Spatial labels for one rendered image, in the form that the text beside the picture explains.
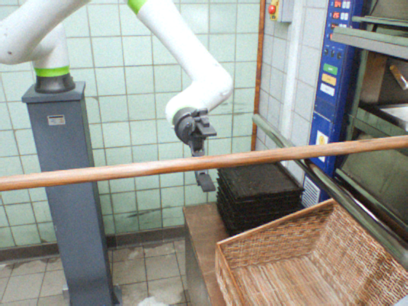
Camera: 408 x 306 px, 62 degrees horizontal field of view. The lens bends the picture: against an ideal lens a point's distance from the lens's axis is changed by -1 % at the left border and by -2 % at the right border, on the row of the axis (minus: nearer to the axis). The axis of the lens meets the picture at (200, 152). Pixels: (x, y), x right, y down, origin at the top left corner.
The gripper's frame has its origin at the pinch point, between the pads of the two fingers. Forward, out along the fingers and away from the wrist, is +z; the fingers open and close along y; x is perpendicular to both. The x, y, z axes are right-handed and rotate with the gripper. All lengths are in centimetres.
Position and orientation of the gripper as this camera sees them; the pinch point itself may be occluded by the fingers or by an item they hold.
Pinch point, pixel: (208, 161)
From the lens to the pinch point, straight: 76.7
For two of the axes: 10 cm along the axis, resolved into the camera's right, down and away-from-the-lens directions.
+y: 0.0, 9.0, 4.3
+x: -9.8, 0.9, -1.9
